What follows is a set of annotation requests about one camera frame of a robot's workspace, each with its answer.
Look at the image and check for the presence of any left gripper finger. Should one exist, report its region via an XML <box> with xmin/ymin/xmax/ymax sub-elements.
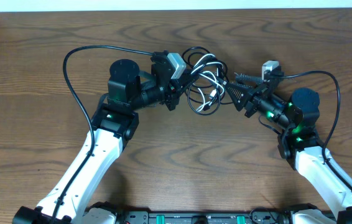
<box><xmin>178</xmin><ymin>70</ymin><xmax>199</xmax><ymax>86</ymax></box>
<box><xmin>175</xmin><ymin>81</ymin><xmax>193</xmax><ymax>99</ymax></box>

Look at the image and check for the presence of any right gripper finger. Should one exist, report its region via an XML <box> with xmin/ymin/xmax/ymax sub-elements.
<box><xmin>235</xmin><ymin>73</ymin><xmax>264</xmax><ymax>84</ymax></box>
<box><xmin>225</xmin><ymin>83</ymin><xmax>257</xmax><ymax>111</ymax></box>

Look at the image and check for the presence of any white cable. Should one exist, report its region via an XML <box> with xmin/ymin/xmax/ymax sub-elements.
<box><xmin>190</xmin><ymin>53</ymin><xmax>226</xmax><ymax>113</ymax></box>

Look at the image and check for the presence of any black cable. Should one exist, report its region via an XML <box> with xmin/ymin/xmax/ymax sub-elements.
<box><xmin>182</xmin><ymin>46</ymin><xmax>236</xmax><ymax>116</ymax></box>

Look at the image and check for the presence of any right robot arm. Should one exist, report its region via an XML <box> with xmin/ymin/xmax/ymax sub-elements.
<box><xmin>225</xmin><ymin>69</ymin><xmax>352</xmax><ymax>223</ymax></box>

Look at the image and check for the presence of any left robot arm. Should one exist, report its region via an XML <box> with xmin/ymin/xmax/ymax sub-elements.
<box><xmin>12</xmin><ymin>51</ymin><xmax>197</xmax><ymax>223</ymax></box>

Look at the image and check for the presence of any right camera cable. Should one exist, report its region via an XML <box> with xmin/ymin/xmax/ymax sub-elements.
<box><xmin>275</xmin><ymin>70</ymin><xmax>352</xmax><ymax>209</ymax></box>

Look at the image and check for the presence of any camera cable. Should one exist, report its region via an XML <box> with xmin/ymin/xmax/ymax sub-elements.
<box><xmin>48</xmin><ymin>45</ymin><xmax>155</xmax><ymax>224</ymax></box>
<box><xmin>275</xmin><ymin>70</ymin><xmax>352</xmax><ymax>209</ymax></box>

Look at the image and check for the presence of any left camera cable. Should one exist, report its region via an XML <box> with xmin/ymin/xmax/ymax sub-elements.
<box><xmin>48</xmin><ymin>45</ymin><xmax>155</xmax><ymax>224</ymax></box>

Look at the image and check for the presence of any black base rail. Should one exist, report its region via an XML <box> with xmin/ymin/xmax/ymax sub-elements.
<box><xmin>82</xmin><ymin>202</ymin><xmax>338</xmax><ymax>224</ymax></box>

